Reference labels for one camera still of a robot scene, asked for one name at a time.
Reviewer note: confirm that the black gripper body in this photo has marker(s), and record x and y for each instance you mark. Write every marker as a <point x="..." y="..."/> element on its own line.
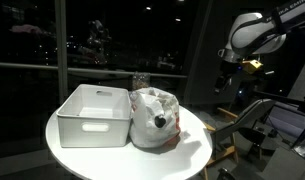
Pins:
<point x="225" y="78"/>

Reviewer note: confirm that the white orange plastic bag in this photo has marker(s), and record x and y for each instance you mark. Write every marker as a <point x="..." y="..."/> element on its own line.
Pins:
<point x="147" y="103"/>

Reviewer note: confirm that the black round object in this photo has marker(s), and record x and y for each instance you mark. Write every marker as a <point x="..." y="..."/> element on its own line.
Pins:
<point x="159" y="121"/>

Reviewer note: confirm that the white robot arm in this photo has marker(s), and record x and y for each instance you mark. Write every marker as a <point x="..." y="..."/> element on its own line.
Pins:
<point x="254" y="33"/>

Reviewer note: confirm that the clear bag of snacks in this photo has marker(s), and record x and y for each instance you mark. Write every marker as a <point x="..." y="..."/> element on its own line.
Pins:
<point x="140" y="80"/>

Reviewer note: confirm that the white plastic basket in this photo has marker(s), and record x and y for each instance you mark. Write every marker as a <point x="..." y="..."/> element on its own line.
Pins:
<point x="94" y="116"/>

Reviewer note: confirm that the wooden folding chair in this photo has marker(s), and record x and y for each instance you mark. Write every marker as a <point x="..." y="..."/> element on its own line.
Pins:
<point x="223" y="138"/>

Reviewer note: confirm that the window handrail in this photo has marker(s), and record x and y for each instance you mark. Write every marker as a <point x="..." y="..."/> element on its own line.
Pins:
<point x="82" y="70"/>

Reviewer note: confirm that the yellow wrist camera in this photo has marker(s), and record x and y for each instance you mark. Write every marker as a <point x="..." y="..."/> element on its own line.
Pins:
<point x="251" y="66"/>

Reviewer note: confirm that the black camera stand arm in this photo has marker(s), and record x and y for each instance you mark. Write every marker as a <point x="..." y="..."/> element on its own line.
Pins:
<point x="299" y="103"/>

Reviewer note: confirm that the window frame post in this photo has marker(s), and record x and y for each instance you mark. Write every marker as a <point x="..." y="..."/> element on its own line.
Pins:
<point x="60" y="14"/>

